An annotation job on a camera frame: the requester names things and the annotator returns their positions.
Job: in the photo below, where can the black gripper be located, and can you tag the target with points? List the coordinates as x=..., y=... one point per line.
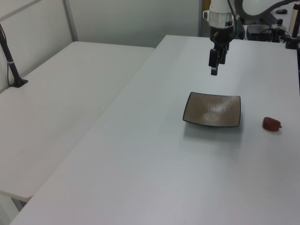
x=221, y=35

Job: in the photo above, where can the small red-brown food item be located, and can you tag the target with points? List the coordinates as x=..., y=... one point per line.
x=270, y=123

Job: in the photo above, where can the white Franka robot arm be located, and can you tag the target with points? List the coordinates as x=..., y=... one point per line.
x=218, y=14

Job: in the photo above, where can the square brown ceramic plate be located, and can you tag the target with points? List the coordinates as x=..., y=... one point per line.
x=212, y=110

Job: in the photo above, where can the black electronics box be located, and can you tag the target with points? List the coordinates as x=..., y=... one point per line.
x=259, y=31

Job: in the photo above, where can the emergency stop button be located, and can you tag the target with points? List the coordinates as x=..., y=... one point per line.
x=279, y=22

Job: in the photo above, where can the black computer mouse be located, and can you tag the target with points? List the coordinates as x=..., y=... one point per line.
x=281, y=11

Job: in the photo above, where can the black camera stand clamp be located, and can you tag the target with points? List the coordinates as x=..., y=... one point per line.
x=293, y=37

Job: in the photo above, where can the grey metal frame post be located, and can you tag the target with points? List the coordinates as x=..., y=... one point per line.
x=70, y=21

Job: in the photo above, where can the black camera pole with base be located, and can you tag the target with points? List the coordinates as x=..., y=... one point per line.
x=9, y=63

